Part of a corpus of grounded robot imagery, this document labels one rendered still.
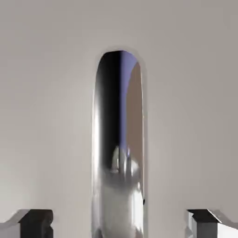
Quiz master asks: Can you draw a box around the curved shiny metal drawer handle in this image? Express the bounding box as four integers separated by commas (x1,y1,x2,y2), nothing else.
91,50,146,238

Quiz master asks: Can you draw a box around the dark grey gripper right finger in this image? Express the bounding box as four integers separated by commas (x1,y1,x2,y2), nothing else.
185,209,238,238

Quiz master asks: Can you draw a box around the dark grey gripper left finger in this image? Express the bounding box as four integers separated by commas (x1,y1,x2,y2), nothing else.
0,209,54,238

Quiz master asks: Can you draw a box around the pale grey drawer front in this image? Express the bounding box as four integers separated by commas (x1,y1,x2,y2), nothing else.
0,0,238,238

